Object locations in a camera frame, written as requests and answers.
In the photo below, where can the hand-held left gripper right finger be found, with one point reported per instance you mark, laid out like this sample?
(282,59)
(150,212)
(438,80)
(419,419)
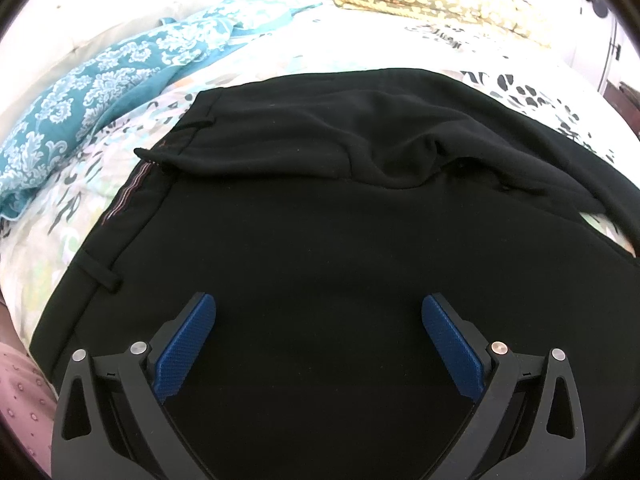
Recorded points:
(452,347)

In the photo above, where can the teal floral cloth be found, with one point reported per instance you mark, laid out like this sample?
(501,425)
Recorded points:
(100,85)

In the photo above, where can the pink dotted cloth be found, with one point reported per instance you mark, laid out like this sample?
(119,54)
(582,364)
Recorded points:
(25,390)

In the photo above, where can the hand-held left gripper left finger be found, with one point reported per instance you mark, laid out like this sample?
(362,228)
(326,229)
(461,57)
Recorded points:
(182,345)

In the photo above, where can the black pants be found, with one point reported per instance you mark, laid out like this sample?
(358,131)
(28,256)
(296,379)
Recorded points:
(320,240)

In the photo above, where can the patterned white bed sheet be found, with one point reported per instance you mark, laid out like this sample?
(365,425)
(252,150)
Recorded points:
(350,45)

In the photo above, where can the dark wooden furniture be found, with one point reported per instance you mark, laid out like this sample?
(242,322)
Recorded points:
(625,110)

